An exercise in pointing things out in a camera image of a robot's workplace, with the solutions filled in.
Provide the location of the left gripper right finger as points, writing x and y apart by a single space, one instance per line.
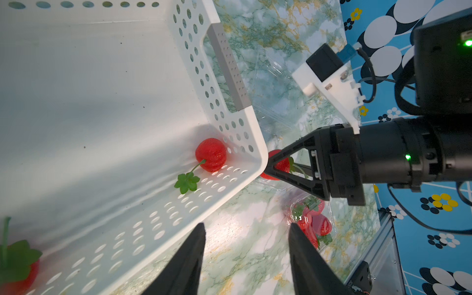
311 274

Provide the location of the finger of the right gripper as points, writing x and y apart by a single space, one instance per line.
311 178

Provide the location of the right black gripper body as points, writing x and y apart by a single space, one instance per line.
339 163

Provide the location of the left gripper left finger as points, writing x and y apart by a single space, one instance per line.
181 275

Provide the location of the clear clamshell container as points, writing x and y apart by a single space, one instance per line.
283 112
314 217

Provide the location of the red strawberry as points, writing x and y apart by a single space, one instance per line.
211 155
19 264

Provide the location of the white perforated plastic basket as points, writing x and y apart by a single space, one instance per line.
103 104

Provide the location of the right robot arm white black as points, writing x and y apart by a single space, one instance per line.
434 144

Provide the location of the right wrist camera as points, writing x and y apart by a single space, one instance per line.
326 72

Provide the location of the right aluminium corner post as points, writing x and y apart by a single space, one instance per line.
378 272

